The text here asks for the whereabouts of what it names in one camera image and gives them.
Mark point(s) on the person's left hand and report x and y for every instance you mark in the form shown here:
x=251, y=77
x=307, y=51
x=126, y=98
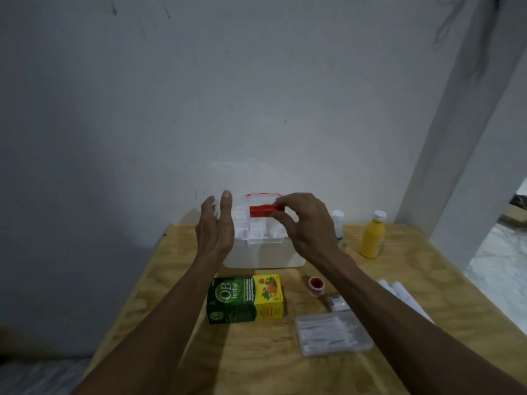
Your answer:
x=214, y=236

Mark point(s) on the person's right hand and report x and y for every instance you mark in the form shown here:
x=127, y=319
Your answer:
x=313, y=230

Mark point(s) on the person's right thumb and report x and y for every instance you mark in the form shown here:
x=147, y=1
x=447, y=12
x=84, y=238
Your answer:
x=284, y=224

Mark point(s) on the person's left thumb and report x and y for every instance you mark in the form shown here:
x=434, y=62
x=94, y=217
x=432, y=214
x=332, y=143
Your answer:
x=226, y=207

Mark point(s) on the person's right forearm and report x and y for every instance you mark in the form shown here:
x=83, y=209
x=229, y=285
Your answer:
x=403, y=333

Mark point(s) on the person's left forearm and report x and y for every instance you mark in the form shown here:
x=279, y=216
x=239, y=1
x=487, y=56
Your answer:
x=164, y=324

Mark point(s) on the white plastic storage box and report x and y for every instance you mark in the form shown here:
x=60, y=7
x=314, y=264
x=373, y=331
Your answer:
x=263, y=255

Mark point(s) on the small red round tin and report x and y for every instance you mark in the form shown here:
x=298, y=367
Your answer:
x=316, y=285

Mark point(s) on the green and yellow medicine box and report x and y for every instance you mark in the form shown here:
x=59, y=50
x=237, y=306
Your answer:
x=243, y=299

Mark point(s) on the yellow bottle with white cap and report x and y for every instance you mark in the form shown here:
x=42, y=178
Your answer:
x=372, y=238

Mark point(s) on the small white box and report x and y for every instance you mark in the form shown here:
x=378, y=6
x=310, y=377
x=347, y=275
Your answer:
x=338, y=302

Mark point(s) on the clear bag of cotton swabs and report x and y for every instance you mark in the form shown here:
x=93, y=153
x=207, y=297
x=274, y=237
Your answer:
x=329, y=333

